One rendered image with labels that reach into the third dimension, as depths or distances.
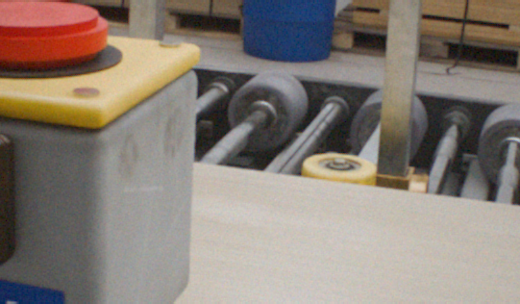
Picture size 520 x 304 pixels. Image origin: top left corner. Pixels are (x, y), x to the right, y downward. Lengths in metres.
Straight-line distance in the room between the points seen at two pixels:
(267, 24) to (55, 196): 5.66
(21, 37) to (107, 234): 0.05
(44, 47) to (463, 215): 0.92
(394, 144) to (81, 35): 1.13
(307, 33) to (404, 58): 4.56
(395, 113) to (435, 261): 0.37
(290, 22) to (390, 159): 4.50
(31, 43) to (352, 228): 0.85
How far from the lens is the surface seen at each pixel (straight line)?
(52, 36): 0.27
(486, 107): 1.91
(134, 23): 1.44
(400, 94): 1.37
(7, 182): 0.25
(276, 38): 5.91
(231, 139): 1.66
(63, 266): 0.26
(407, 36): 1.36
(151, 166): 0.28
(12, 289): 0.27
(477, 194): 1.75
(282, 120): 1.83
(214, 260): 1.01
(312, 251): 1.04
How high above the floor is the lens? 1.28
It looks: 17 degrees down
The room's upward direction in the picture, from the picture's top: 4 degrees clockwise
